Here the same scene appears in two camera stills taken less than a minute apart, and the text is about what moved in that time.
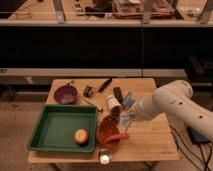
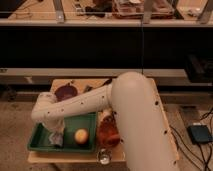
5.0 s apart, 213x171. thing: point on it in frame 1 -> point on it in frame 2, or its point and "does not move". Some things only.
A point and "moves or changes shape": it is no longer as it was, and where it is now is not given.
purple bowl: (65, 94) does not move
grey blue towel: (126, 118) moves or changes shape
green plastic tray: (57, 125) does not move
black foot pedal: (196, 137) does not move
